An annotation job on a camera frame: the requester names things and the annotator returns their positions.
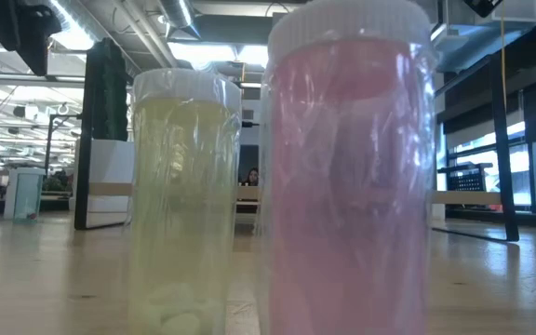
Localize pink medicine bottle white cap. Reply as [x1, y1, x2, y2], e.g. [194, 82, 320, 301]
[256, 0, 439, 335]

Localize black wire basket shelf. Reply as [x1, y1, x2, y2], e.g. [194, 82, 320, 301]
[437, 162, 495, 193]

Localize green cactus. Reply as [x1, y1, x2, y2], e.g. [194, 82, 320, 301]
[91, 36, 132, 143]

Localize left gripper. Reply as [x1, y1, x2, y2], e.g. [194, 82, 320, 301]
[16, 4, 63, 78]

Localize shelf with black metal frame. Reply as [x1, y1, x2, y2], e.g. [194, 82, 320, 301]
[73, 45, 520, 243]

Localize green background plants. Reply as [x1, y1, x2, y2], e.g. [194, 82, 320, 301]
[42, 169, 74, 193]

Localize yellow hanging cord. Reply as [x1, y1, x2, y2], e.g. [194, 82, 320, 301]
[500, 0, 507, 115]

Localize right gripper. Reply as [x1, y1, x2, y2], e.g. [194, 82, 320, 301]
[462, 0, 505, 19]

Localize yellow medicine bottle white cap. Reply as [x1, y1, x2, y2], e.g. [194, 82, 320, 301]
[127, 67, 244, 335]

